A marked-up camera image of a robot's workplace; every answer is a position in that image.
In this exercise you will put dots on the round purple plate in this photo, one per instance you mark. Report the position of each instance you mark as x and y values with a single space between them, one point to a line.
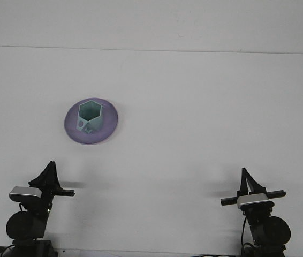
108 125

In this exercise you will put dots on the pale blue hexagonal cup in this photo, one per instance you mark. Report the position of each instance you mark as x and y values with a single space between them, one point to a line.
96 123

